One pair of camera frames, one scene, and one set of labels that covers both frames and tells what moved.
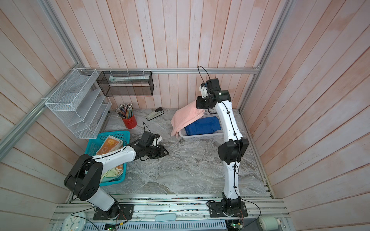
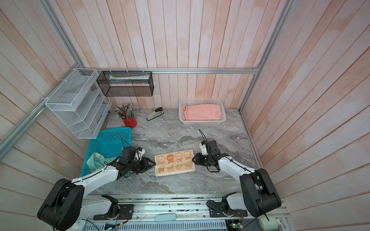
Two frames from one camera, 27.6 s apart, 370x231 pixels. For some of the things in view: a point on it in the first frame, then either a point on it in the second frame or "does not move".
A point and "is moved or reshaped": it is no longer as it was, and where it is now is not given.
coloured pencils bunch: (125, 110) does not move
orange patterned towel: (111, 144) to (174, 162)
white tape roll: (269, 223) does not move
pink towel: (183, 115) is moved or reshaped
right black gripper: (199, 105) to (198, 159)
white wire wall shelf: (78, 102) does not move
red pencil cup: (130, 123) does not move
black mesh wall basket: (126, 83) does not move
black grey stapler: (157, 112) does not move
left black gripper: (161, 152) to (146, 165)
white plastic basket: (218, 135) to (182, 102)
